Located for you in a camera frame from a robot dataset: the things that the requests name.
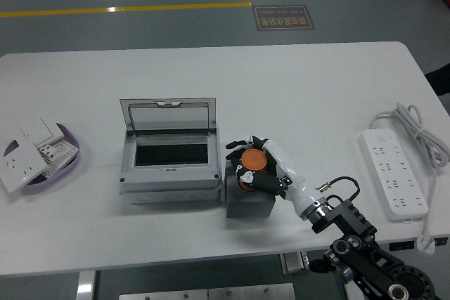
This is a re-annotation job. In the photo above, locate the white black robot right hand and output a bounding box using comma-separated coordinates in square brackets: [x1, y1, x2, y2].
[225, 134, 319, 219]

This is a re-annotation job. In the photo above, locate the orange cylinder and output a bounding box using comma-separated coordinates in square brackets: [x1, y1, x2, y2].
[236, 148, 269, 192]

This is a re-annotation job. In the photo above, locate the grey plastic junction box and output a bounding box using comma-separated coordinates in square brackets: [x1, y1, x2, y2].
[118, 127, 223, 204]

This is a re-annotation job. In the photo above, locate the smoky transparent box lid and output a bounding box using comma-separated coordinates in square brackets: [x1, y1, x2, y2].
[119, 97, 217, 136]

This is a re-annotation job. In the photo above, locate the grey cube with round hole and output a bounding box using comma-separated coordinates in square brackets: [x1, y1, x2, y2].
[224, 159, 277, 219]

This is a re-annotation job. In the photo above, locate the white power strip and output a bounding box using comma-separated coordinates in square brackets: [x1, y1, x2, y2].
[358, 128, 429, 223]

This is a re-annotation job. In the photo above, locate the black table control panel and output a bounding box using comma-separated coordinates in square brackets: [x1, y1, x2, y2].
[389, 238, 450, 252]

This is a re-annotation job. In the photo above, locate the white power plug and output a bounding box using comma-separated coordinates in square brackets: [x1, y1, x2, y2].
[416, 235, 439, 255]

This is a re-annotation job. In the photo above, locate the brown floor sign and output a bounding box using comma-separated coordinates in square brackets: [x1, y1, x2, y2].
[252, 4, 315, 32]

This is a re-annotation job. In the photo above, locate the black object beside table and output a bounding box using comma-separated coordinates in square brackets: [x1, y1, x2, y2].
[423, 64, 450, 96]

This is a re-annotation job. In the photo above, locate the purple oval tray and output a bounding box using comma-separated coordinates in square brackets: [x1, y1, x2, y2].
[3, 122, 81, 195]

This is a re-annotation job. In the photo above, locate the white table leg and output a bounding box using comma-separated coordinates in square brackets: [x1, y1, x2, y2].
[75, 271, 98, 300]

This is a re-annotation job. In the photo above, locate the metal table bracket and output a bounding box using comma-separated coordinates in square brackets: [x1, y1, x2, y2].
[279, 252, 312, 276]

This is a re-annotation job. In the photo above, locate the white power strip cable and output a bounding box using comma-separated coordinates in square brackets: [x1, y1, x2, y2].
[368, 102, 450, 244]

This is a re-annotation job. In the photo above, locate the grey metal base plate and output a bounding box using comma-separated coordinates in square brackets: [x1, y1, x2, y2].
[118, 282, 296, 300]

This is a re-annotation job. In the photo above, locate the white wall switch plate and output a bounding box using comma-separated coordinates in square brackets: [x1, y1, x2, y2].
[10, 116, 66, 146]

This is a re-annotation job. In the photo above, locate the white wall socket plate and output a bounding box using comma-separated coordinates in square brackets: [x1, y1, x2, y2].
[0, 138, 46, 194]

